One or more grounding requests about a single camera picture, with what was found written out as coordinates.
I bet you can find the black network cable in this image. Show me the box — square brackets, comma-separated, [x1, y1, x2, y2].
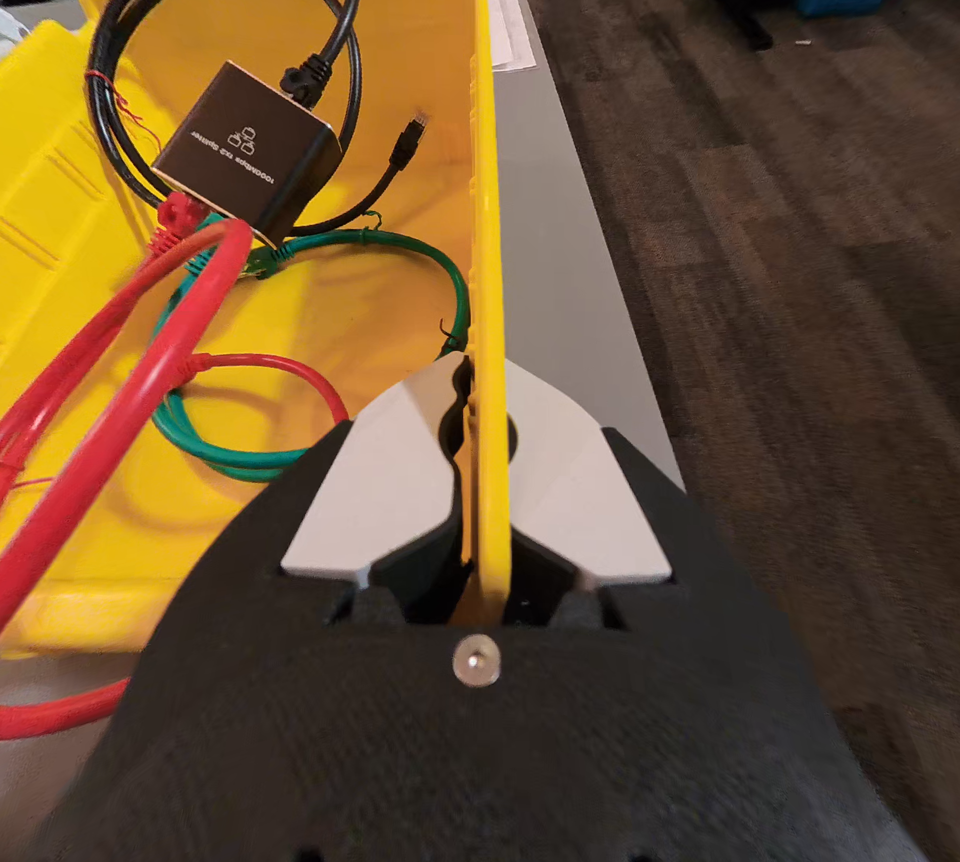
[86, 0, 432, 238]

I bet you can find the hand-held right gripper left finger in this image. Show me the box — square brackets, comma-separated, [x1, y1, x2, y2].
[279, 356, 475, 627]

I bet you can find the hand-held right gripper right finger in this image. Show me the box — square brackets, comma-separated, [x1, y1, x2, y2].
[504, 358, 675, 627]

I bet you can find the yellow storage bin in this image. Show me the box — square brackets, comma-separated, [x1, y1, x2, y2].
[0, 0, 515, 659]

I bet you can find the black network splitter box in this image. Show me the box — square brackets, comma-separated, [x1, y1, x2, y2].
[150, 60, 344, 246]

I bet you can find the white paper sheet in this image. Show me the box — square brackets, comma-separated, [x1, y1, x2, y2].
[483, 0, 538, 72]

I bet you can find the red twist tie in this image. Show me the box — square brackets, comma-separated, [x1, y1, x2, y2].
[84, 69, 165, 147]

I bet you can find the red network cable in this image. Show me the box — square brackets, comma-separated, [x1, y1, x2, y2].
[0, 191, 351, 742]

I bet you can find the green network cable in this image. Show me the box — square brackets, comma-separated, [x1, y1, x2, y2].
[150, 213, 474, 484]

